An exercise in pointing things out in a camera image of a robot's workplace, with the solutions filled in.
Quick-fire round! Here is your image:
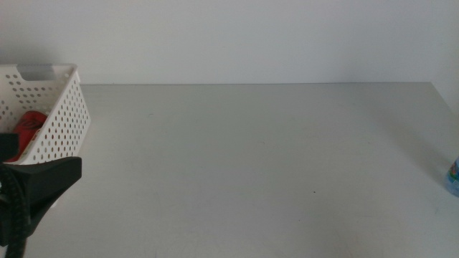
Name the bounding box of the white perforated plastic basket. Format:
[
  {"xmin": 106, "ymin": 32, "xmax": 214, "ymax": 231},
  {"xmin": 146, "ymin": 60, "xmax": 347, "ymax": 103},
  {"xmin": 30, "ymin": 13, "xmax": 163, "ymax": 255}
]
[{"xmin": 0, "ymin": 63, "xmax": 92, "ymax": 209}]

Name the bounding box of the red soda can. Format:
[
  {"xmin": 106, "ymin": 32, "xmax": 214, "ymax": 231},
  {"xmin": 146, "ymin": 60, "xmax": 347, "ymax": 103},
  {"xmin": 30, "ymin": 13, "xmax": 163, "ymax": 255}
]
[{"xmin": 5, "ymin": 110, "xmax": 49, "ymax": 163}]

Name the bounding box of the small clear water bottle blue cap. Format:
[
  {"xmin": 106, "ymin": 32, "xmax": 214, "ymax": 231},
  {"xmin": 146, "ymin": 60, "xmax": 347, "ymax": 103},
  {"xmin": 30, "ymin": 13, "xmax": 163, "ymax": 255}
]
[{"xmin": 444, "ymin": 156, "xmax": 459, "ymax": 197}]

